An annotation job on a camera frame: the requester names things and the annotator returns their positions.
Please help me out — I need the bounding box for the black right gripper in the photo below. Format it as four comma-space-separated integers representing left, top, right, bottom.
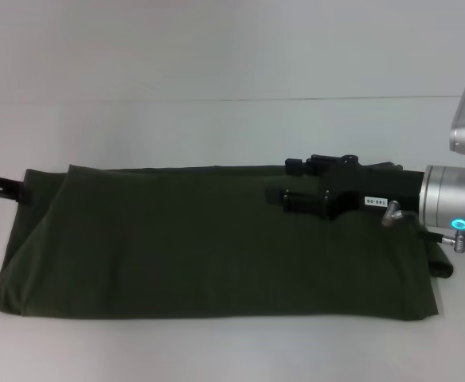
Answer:
267, 154, 427, 222

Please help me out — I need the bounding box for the dark green printed t-shirt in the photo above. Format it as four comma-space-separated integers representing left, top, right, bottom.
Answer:
0, 161, 455, 322

